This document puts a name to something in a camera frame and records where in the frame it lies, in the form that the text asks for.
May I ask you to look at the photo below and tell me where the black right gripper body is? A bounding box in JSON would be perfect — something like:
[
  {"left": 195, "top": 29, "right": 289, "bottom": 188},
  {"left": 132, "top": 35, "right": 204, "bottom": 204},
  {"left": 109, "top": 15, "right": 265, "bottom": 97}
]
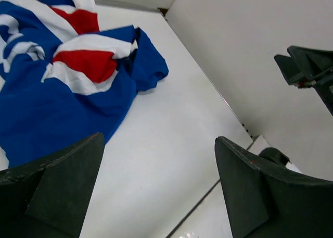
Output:
[{"left": 274, "top": 46, "right": 332, "bottom": 113}]

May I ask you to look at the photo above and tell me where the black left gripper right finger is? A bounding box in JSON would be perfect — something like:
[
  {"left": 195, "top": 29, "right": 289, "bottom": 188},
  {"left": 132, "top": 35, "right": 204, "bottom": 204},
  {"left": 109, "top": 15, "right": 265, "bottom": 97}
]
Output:
[{"left": 215, "top": 136, "right": 332, "bottom": 237}]

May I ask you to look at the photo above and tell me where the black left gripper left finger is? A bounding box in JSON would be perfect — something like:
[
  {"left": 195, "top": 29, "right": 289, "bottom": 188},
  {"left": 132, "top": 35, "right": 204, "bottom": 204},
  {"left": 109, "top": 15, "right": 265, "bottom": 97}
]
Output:
[{"left": 1, "top": 133, "right": 105, "bottom": 237}]

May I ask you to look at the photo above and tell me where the blue white red jacket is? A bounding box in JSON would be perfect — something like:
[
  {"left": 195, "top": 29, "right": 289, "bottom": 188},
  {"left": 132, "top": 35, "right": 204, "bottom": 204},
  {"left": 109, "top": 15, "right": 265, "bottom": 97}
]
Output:
[{"left": 1, "top": 0, "right": 169, "bottom": 167}]

